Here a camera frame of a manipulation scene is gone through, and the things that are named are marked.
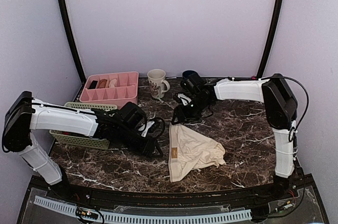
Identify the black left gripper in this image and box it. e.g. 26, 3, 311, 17
116, 124, 164, 157

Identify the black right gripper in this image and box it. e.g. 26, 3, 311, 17
172, 96, 211, 125

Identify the beige boxer underwear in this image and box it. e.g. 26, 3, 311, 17
168, 124, 226, 182

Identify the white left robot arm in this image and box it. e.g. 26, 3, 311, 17
1, 91, 165, 201

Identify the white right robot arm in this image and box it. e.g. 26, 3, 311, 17
171, 72, 303, 200

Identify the cream floral mug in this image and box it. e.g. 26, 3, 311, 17
147, 69, 171, 99

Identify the dark blue mug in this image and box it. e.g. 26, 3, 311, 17
182, 70, 196, 79

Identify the pink divided organizer tray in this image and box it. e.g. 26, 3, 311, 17
79, 71, 139, 108

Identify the beige rolled item in tray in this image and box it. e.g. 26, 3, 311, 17
108, 78, 119, 88

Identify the brown rolled item in tray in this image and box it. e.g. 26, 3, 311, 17
97, 79, 109, 89

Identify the black rolled item in tray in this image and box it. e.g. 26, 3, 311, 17
88, 80, 98, 89

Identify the green plastic laundry basket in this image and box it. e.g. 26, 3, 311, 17
49, 102, 118, 150

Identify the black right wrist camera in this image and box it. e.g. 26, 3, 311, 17
181, 73, 205, 95

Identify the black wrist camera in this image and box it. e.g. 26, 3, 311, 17
181, 73, 205, 95
118, 102, 147, 129

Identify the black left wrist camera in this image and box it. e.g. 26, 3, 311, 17
118, 102, 147, 129

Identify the white slotted cable duct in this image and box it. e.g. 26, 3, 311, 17
33, 195, 252, 224

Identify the right black frame post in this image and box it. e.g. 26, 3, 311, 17
256, 0, 283, 78

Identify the black frame post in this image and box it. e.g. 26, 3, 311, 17
256, 0, 283, 78
58, 0, 87, 84

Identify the left black frame post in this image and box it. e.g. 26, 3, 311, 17
58, 0, 87, 84

